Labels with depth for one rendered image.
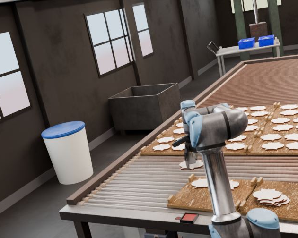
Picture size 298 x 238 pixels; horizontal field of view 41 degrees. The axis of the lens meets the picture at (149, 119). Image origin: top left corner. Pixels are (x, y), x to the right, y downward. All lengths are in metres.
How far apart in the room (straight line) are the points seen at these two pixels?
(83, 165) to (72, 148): 0.29
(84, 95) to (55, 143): 1.48
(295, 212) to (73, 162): 3.67
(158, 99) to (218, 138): 4.73
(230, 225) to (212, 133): 0.35
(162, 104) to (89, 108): 1.19
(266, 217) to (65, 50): 5.01
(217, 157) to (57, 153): 3.87
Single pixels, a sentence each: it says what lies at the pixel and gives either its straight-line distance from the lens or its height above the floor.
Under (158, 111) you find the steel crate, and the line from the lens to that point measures 6.29.
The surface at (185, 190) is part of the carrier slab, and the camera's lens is 2.39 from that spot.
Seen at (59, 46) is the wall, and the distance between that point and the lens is 6.17.
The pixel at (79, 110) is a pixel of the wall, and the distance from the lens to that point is 6.35.
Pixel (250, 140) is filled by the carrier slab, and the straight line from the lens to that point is 2.99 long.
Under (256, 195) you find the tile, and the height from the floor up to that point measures 0.97.
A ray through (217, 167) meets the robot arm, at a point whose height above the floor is 1.36.
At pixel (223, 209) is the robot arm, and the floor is 1.21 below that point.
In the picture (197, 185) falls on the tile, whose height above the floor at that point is 0.94.
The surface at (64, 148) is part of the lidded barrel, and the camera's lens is 5.22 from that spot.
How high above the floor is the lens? 1.99
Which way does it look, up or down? 15 degrees down
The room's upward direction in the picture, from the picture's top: 12 degrees counter-clockwise
